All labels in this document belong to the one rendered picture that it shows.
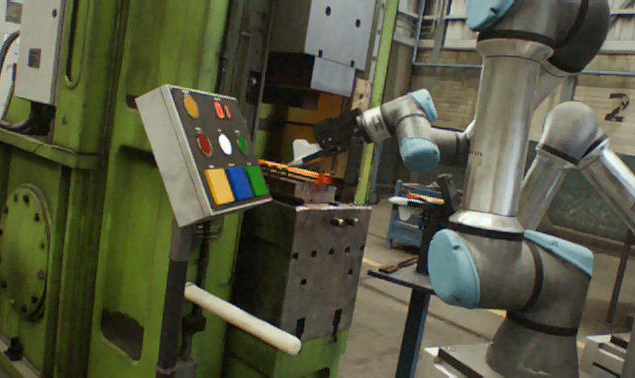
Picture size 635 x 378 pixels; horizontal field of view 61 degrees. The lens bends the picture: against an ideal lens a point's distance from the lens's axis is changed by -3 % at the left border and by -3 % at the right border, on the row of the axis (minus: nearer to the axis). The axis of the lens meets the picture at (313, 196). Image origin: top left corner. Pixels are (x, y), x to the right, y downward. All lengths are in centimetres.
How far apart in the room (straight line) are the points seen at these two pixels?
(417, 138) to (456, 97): 954
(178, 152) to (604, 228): 848
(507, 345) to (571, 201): 852
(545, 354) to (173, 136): 78
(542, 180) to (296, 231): 72
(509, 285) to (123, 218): 139
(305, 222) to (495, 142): 92
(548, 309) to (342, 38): 113
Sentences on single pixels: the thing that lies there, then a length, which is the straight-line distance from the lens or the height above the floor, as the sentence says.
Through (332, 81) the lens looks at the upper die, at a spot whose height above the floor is 131.
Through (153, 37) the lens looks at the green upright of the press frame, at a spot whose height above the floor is 136.
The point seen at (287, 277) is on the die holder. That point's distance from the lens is 168.
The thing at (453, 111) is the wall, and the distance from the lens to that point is 1066.
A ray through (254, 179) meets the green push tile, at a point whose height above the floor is 101.
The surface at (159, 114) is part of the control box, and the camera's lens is 115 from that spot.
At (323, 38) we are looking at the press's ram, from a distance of 171.
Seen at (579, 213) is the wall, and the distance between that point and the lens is 941.
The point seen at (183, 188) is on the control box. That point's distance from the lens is 113.
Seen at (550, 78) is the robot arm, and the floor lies 131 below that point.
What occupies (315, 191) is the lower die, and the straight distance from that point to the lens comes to 176.
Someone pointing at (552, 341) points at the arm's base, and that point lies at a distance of 96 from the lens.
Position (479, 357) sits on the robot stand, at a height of 82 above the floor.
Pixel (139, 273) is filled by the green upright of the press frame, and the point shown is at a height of 60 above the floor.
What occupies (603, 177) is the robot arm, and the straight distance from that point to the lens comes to 144.
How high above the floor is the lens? 117
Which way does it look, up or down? 7 degrees down
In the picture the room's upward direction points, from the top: 9 degrees clockwise
